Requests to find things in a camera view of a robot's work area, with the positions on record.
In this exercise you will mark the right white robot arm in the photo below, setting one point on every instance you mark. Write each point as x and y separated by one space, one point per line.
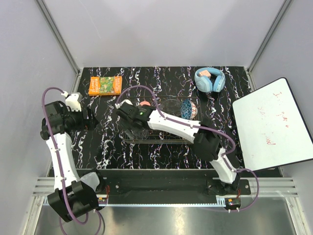
205 140

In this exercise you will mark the white whiteboard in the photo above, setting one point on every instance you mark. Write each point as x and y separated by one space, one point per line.
271 128

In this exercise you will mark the pink cube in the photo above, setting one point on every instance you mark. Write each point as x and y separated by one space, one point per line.
205 73

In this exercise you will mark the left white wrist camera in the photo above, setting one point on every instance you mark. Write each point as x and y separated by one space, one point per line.
73 101

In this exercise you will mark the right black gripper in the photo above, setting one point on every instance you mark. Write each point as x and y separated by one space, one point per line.
139 107

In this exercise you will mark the clear glass bowl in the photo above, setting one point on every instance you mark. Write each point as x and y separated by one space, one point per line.
171 106

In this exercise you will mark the clear drinking glass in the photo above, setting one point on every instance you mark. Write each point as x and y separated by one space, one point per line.
141 134

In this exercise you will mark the orange book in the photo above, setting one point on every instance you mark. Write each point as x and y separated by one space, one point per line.
105 86

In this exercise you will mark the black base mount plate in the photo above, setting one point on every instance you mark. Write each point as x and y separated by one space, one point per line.
124 182

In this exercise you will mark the light blue headphones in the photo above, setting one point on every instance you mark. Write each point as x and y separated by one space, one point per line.
213 84

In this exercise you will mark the wire dish rack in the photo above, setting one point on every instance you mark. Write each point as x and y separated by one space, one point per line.
161 121

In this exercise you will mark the small pink cup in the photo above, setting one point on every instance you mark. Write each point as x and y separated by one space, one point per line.
143 103

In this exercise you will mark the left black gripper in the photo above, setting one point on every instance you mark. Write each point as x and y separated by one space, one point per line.
88 124

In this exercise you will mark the blue triangle pattern bowl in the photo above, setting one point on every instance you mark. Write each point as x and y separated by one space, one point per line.
188 110

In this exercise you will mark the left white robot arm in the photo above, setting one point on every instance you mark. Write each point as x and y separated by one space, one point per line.
73 196

